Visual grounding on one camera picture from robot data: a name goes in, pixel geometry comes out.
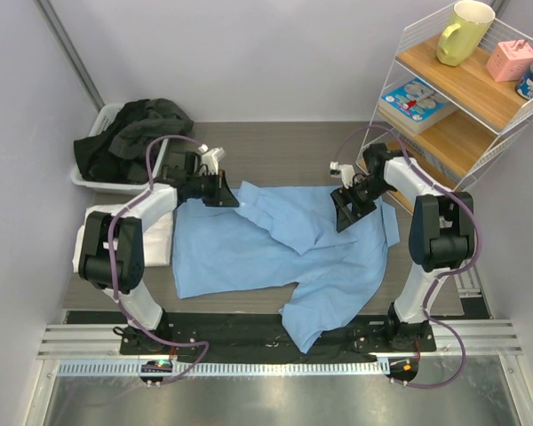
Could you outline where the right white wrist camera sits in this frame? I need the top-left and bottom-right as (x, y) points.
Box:
(330, 162), (355, 188)

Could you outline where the black dark clothes pile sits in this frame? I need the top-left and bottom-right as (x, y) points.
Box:
(74, 99), (194, 185)

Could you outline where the light blue long sleeve shirt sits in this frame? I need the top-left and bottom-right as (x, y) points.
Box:
(171, 182), (400, 353)

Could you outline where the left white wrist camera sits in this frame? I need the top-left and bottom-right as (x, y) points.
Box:
(198, 144), (226, 175)

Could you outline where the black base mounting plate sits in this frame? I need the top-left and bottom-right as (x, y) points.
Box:
(119, 311), (437, 366)

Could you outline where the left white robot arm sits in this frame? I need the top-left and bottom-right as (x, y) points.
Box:
(78, 147), (239, 354)

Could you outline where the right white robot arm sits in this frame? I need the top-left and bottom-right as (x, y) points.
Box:
(330, 144), (477, 351)

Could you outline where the yellow green ceramic mug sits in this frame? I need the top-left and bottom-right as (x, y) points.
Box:
(436, 1), (496, 67)

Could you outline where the blue white tissue pack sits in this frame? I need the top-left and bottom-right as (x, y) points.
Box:
(378, 78), (457, 135)

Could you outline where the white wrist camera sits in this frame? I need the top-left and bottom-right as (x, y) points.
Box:
(330, 162), (355, 188)
(198, 144), (226, 175)

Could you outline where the white plastic laundry basket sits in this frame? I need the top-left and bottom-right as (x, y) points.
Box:
(72, 103), (163, 194)

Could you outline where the folded white shirt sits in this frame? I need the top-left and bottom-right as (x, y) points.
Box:
(72, 204), (173, 273)

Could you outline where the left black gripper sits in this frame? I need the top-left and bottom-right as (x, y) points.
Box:
(186, 170), (239, 208)

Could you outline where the aluminium slotted cable rail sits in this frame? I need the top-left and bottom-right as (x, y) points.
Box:
(57, 359), (390, 378)

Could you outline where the white wire wooden shelf rack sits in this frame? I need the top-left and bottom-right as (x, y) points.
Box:
(361, 4), (533, 190)

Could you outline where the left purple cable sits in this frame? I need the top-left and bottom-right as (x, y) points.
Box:
(107, 135), (212, 385)

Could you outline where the pink cube power adapter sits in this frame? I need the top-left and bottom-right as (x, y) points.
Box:
(486, 39), (533, 83)

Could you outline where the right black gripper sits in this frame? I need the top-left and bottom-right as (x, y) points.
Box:
(330, 177), (394, 233)

